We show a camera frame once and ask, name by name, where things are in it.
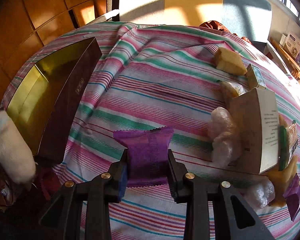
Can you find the striped bed sheet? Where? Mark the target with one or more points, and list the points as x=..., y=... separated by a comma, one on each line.
x=154, y=76

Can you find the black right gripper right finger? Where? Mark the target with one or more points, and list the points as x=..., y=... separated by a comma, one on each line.
x=185, y=187

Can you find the clear white bun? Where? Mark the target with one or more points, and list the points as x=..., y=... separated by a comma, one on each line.
x=224, y=134

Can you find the wooden wardrobe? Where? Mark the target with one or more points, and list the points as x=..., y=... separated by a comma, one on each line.
x=28, y=25

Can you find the white fluffy roll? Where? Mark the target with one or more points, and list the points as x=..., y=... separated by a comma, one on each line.
x=15, y=155

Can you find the white product box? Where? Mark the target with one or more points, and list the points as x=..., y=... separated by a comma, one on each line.
x=292, y=45

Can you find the green yellow snack packet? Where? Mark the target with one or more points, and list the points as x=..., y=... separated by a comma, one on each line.
x=288, y=144

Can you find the white paper box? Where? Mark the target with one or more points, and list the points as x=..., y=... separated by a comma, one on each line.
x=256, y=116

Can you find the rust red cloth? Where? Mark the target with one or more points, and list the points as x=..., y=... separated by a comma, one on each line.
x=216, y=28

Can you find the small green tea box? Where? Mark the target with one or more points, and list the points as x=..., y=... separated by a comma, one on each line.
x=254, y=77

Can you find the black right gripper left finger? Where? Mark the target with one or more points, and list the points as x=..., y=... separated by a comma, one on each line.
x=108, y=187

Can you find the purple snack packet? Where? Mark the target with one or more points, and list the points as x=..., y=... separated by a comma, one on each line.
x=292, y=197
x=147, y=155

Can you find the yellow cake slice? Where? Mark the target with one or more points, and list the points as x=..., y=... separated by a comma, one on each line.
x=229, y=61

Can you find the wooden side table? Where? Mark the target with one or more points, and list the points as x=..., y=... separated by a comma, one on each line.
x=289, y=61

